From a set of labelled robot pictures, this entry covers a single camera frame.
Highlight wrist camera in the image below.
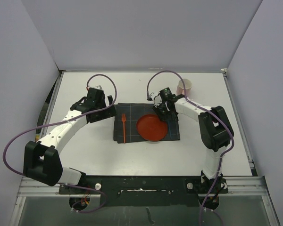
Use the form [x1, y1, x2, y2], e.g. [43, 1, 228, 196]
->
[147, 92, 166, 108]
[93, 85, 103, 90]

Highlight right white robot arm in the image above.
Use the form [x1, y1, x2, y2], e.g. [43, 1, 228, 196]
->
[147, 92, 234, 193]

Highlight blue plastic knife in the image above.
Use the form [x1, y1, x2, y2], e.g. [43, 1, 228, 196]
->
[167, 121, 172, 140]

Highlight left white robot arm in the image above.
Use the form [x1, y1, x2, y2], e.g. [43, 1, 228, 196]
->
[23, 88, 116, 194]

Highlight purple cable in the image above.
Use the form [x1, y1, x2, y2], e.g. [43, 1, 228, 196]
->
[2, 74, 118, 214]
[146, 70, 234, 226]

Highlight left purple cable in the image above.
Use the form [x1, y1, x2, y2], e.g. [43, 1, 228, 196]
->
[2, 74, 118, 214]

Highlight orange round plate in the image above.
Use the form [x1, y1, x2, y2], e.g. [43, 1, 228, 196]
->
[136, 114, 168, 142]

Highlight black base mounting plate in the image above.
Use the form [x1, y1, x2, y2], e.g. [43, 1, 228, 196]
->
[59, 176, 228, 210]

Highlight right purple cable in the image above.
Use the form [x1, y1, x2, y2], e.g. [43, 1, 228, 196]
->
[146, 70, 234, 226]

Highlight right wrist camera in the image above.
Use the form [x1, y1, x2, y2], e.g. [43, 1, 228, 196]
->
[147, 92, 166, 108]

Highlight aluminium frame rail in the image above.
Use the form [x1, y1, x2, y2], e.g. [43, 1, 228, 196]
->
[17, 176, 266, 197]

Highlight dark checked cloth placemat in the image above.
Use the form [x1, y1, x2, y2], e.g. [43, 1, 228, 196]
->
[113, 102, 181, 144]

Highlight orange plastic fork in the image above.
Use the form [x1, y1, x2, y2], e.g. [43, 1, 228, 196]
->
[121, 113, 126, 144]

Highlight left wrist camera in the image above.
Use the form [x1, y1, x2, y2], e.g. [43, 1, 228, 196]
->
[93, 85, 103, 90]

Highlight pink white mug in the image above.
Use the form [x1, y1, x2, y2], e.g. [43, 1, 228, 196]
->
[176, 79, 192, 95]

